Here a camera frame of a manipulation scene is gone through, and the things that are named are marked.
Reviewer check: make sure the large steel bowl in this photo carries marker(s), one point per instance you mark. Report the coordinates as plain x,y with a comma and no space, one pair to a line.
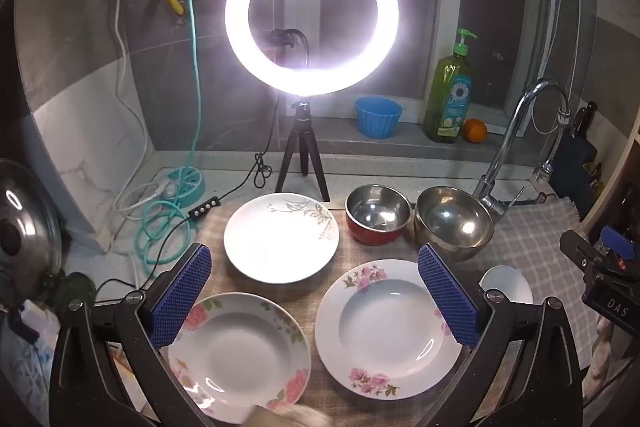
450,217

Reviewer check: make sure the green dish soap bottle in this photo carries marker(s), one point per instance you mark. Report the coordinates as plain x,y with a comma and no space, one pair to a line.
445,107

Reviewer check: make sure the grey checked cloth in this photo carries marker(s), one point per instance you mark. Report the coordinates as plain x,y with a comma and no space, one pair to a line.
545,237

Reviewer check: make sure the steel pot lid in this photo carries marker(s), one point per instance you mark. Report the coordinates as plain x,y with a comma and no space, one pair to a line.
30,217

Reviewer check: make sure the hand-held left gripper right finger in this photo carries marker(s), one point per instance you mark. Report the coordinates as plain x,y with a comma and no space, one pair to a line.
447,297

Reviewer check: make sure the chrome faucet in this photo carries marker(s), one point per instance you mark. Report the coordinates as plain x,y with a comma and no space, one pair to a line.
500,157

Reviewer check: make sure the small white bowl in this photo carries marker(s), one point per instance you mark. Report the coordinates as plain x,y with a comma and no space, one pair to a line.
505,284

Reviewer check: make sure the blue ribbed cup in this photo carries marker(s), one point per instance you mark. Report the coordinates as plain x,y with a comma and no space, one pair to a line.
377,119

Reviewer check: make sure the beige checked cloth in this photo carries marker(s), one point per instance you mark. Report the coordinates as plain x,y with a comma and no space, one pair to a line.
320,292

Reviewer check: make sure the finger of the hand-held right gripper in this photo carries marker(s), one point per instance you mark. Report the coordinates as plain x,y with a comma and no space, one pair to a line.
617,242
580,252

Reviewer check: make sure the dark blue knife holder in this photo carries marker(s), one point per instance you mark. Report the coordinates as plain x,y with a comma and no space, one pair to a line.
575,157

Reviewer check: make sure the white knitted cloth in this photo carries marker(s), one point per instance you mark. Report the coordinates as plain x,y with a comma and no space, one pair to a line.
605,357

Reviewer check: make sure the black gooseneck phone clamp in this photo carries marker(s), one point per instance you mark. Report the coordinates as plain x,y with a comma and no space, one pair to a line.
285,38

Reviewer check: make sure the dark green object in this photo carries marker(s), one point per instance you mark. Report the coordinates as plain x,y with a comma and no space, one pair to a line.
75,289

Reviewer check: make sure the pink floral plate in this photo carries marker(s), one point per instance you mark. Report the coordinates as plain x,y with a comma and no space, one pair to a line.
240,357
390,332

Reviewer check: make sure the orange fruit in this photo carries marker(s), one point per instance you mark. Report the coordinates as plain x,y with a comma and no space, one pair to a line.
475,131

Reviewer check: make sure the red steel bowl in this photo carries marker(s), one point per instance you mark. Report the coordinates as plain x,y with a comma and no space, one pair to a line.
375,232

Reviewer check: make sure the white plate with leaf print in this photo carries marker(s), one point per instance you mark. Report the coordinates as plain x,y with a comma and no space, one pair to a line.
270,247

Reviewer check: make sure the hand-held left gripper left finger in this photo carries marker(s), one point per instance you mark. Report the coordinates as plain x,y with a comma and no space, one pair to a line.
185,297

